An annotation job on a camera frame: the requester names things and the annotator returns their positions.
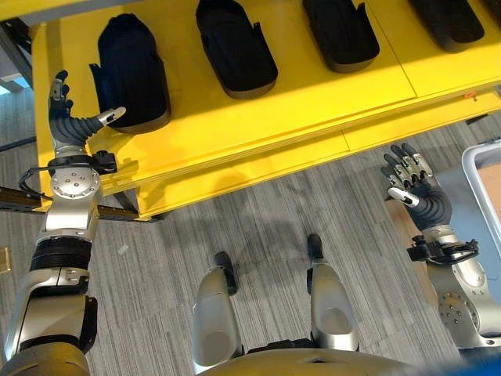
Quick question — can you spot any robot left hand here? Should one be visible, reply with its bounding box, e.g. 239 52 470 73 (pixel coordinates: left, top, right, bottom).
48 70 128 157

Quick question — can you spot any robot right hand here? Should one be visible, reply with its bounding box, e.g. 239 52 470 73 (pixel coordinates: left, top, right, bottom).
380 143 453 230

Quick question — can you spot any grey plastic box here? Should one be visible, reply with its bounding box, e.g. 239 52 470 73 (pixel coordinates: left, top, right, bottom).
460 141 501 251

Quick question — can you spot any yellow shelf unit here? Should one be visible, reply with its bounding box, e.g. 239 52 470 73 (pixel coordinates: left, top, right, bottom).
0 0 501 220

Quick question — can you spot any brown cardboard piece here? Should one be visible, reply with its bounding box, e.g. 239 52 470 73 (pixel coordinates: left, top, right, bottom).
385 197 439 310

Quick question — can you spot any black sole-shaped part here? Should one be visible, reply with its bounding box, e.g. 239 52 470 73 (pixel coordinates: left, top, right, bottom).
407 0 486 54
88 13 172 134
301 0 381 74
195 0 279 99

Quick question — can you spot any robot right leg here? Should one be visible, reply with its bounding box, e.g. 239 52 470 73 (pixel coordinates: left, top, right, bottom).
305 233 360 353

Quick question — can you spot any robot leg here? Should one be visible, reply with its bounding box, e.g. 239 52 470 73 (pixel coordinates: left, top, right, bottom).
191 251 244 375
305 233 360 353

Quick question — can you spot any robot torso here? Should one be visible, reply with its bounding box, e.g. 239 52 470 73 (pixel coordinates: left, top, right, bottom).
0 338 501 376

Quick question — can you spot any robot left leg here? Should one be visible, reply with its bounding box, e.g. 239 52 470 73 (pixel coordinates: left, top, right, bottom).
191 251 244 375

